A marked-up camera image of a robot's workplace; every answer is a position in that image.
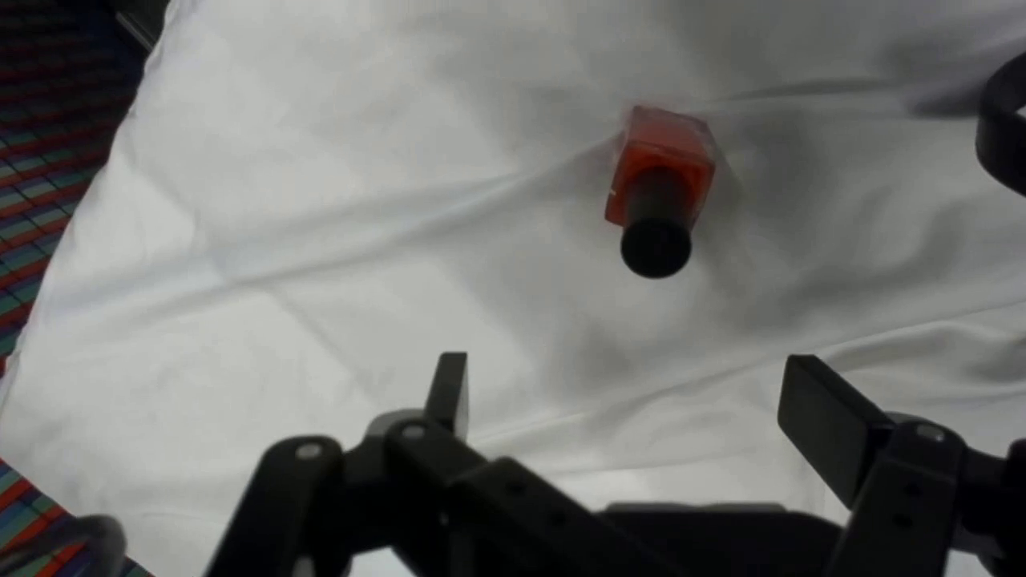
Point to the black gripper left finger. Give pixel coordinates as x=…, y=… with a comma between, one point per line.
x=429, y=501

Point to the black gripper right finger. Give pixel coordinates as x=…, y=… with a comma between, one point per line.
x=908, y=491

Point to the red-orange square nail polish bottle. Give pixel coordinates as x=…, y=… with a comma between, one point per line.
x=658, y=170

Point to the white tablecloth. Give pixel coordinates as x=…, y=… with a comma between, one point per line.
x=321, y=212

